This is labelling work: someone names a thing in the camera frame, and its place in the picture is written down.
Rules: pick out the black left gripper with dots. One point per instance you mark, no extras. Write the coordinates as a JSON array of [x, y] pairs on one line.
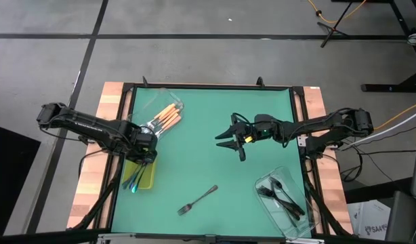
[[145, 149]]

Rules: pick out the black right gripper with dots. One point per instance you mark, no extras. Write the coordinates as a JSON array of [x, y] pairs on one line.
[[259, 130]]

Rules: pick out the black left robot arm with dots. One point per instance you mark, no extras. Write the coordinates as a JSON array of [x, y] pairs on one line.
[[93, 127]]

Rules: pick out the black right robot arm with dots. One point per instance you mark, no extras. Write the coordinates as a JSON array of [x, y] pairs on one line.
[[326, 127]]

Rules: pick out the yellow plastic bin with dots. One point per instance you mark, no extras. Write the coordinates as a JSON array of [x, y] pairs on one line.
[[150, 179]]

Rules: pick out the green table mat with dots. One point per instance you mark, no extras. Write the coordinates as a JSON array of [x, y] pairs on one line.
[[194, 162]]

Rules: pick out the clear plastic container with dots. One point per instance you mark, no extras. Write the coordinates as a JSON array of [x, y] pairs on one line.
[[150, 101], [306, 223]]

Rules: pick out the black floor mat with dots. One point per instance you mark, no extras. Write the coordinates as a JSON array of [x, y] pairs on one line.
[[11, 179]]

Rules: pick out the black tripod stand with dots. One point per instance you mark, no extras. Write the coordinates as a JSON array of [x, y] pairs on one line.
[[333, 28]]

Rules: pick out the white cardboard box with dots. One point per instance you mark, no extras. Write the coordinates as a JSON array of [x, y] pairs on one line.
[[370, 220]]

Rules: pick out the black chair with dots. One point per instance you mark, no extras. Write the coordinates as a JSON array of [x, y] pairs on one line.
[[404, 217]]

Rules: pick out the black metal table frame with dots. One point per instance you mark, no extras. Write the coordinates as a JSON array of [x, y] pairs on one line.
[[208, 87]]

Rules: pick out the black frame bracket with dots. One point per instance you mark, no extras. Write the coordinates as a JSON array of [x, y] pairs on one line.
[[260, 82], [145, 82]]

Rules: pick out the black camera crossbar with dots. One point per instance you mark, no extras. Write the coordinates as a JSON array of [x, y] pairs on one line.
[[42, 237]]

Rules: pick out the black desk leg frame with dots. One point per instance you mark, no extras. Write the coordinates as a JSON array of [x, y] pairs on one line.
[[380, 88]]

